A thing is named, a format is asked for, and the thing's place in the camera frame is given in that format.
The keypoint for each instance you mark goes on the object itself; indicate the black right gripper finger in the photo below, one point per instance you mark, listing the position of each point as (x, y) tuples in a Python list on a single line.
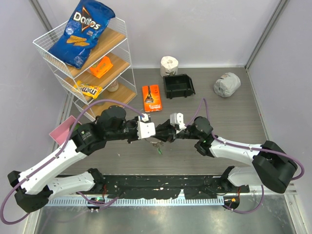
[(166, 126), (163, 138)]

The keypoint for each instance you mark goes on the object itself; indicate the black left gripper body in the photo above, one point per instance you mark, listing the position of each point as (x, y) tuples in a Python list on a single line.
[(131, 138)]

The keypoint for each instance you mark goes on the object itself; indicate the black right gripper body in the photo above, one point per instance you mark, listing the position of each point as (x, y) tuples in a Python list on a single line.
[(174, 135)]

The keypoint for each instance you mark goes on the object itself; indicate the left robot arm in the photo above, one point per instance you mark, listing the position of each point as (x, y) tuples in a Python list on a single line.
[(35, 187)]

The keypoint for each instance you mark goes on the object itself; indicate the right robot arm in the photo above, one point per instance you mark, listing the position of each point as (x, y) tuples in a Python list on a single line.
[(266, 164)]

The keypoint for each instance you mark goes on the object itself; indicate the orange Gillette razor box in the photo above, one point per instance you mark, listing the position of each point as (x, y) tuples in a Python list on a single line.
[(151, 98)]

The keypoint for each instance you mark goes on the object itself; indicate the black plastic bin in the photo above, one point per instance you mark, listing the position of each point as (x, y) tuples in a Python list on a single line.
[(176, 86)]

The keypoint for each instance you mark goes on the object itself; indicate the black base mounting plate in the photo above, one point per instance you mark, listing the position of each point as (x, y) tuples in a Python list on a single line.
[(165, 187)]

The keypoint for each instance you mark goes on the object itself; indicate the yellow M&M candy bag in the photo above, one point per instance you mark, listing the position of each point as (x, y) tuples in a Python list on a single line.
[(88, 90)]

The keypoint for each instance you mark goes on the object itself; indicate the white toilet paper roll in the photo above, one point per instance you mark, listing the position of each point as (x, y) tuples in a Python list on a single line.
[(168, 66)]

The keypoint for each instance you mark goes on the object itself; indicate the pink box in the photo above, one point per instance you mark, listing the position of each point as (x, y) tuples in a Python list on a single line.
[(60, 133)]

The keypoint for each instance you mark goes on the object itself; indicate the grey wrapped bundle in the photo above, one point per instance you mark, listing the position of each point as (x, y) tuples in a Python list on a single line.
[(227, 84)]

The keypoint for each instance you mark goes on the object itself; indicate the orange snack pouch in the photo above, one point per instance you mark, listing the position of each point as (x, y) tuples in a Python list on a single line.
[(101, 67)]

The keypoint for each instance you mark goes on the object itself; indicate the blue Doritos chip bag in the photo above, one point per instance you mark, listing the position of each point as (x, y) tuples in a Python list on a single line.
[(82, 31)]

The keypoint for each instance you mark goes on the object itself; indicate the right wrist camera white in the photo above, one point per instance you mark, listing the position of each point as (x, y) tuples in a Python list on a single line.
[(177, 121)]

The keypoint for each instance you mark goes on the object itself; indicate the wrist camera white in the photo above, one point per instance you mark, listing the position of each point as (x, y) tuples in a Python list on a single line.
[(145, 127), (177, 121)]

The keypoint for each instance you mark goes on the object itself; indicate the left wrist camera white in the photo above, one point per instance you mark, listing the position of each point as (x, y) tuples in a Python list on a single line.
[(145, 127)]

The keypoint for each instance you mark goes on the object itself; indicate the white slotted cable duct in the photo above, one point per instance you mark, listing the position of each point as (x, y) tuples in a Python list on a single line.
[(179, 201)]

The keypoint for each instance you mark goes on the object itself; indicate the white wire shelf rack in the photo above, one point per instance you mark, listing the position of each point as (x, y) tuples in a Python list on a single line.
[(112, 43)]

